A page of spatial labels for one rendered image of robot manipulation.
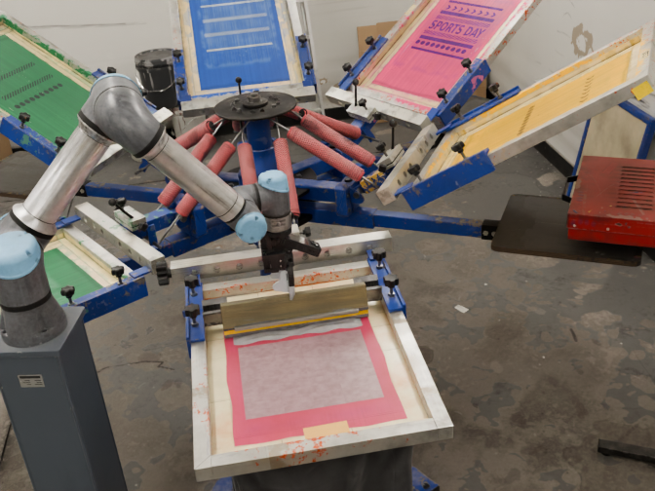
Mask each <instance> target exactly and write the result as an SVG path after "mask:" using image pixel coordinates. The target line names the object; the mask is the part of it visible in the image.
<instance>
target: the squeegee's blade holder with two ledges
mask: <svg viewBox="0 0 655 491"><path fill-rule="evenodd" d="M358 312H359V309H358V308H355V309H348V310H341V311H335V312H328V313H322V314H316V315H310V316H303V317H296V318H290V319H283V320H277V321H266V322H259V323H252V324H246V325H239V326H234V328H235V331H240V330H247V329H253V328H260V327H265V326H272V325H278V324H285V323H292V322H298V321H309V320H316V319H322V318H329V317H335V316H342V315H349V314H355V313H358Z"/></svg>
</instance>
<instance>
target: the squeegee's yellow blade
mask: <svg viewBox="0 0 655 491"><path fill-rule="evenodd" d="M362 314H368V310H363V311H359V312H358V313H355V314H349V315H342V316H335V317H329V318H322V319H316V320H309V321H298V322H292V323H285V324H278V325H272V326H265V327H260V328H253V329H247V330H240V331H235V330H229V331H224V335H229V334H235V333H242V332H248V331H255V330H260V329H267V328H273V327H280V326H287V325H293V324H300V323H306V322H312V321H324V320H330V319H337V318H343V317H350V316H355V315H362Z"/></svg>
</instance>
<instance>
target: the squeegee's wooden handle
mask: <svg viewBox="0 0 655 491"><path fill-rule="evenodd" d="M355 308H358V309H359V311H363V310H368V303H367V294H366V284H365V283H364V282H362V283H350V284H344V285H337V286H330V287H324V288H317V289H310V290H304V291H297V292H296V293H295V294H294V296H293V299H292V300H289V293H284V294H278V295H271V296H264V297H257V298H252V299H245V300H238V301H232V302H225V303H220V312H221V317H222V324H223V330H224V331H229V330H235V328H234V326H239V325H246V324H252V323H259V322H266V321H277V320H283V319H290V318H296V317H303V316H310V315H316V314H322V313H328V312H335V311H341V310H348V309H355Z"/></svg>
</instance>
